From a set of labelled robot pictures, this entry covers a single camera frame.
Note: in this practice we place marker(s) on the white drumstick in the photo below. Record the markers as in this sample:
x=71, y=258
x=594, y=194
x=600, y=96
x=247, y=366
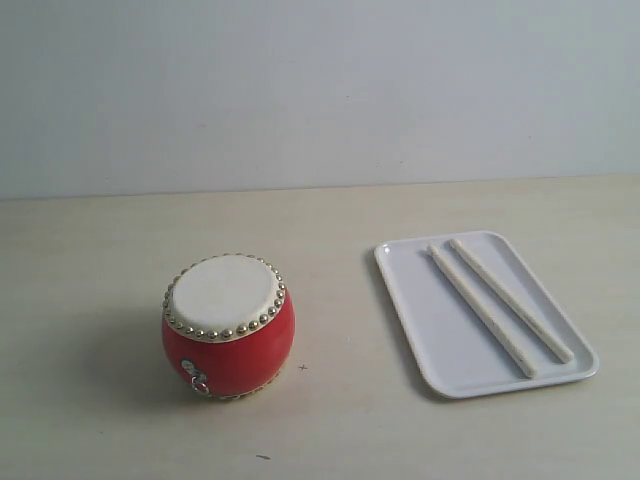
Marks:
x=548, y=337
x=490, y=322

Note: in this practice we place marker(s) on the white plastic tray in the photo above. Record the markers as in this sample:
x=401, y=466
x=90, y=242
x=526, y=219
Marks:
x=477, y=319

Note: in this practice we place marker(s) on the small red drum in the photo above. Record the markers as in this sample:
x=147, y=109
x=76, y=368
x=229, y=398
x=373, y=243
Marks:
x=228, y=325

